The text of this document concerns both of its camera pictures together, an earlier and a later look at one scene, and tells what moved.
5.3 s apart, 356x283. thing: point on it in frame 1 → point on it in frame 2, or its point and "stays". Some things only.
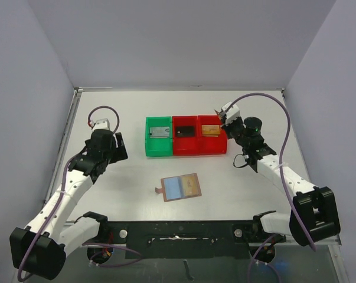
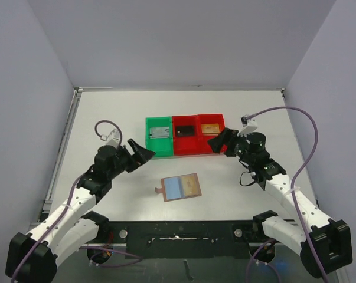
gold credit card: (210, 130) stays
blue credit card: (174, 187) stays
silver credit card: (162, 132) stays
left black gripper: (118, 147) → (129, 156)
